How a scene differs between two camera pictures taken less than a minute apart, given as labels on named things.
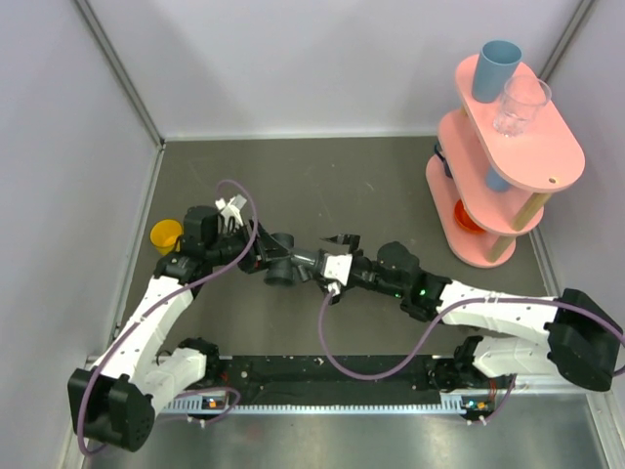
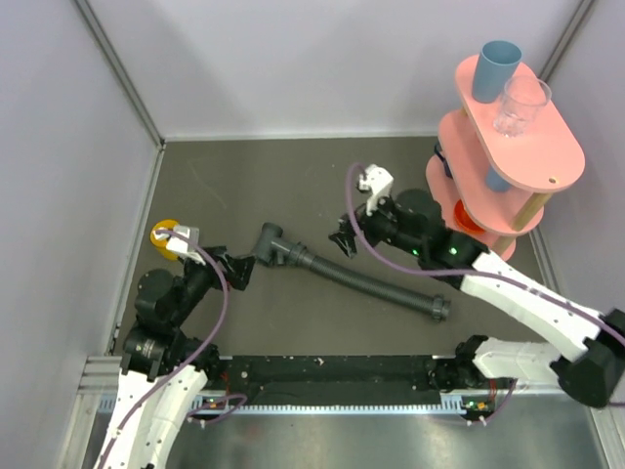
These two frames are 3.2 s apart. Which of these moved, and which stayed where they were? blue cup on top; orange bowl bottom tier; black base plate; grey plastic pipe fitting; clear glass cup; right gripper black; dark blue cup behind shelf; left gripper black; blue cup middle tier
Moved: left gripper black; grey plastic pipe fitting; right gripper black
Stayed: orange bowl bottom tier; blue cup on top; dark blue cup behind shelf; black base plate; blue cup middle tier; clear glass cup
